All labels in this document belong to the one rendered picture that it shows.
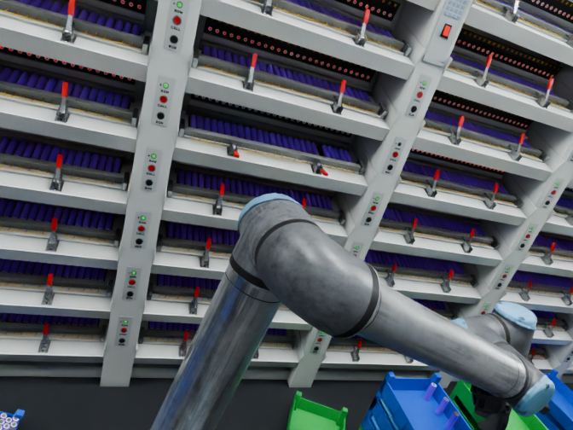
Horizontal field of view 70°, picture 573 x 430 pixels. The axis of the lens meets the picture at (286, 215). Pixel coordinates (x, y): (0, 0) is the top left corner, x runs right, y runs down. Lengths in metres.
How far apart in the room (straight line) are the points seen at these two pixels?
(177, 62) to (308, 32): 0.34
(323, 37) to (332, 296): 0.79
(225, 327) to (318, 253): 0.23
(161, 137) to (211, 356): 0.63
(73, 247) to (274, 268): 0.87
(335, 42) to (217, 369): 0.85
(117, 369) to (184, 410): 0.80
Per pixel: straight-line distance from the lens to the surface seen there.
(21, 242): 1.36
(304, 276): 0.54
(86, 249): 1.34
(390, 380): 1.41
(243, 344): 0.71
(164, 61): 1.11
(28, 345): 1.58
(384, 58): 1.25
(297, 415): 1.70
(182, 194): 1.28
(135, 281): 1.35
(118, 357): 1.55
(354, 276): 0.55
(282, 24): 1.14
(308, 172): 1.25
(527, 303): 2.10
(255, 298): 0.66
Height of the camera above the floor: 1.22
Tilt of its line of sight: 22 degrees down
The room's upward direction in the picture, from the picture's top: 18 degrees clockwise
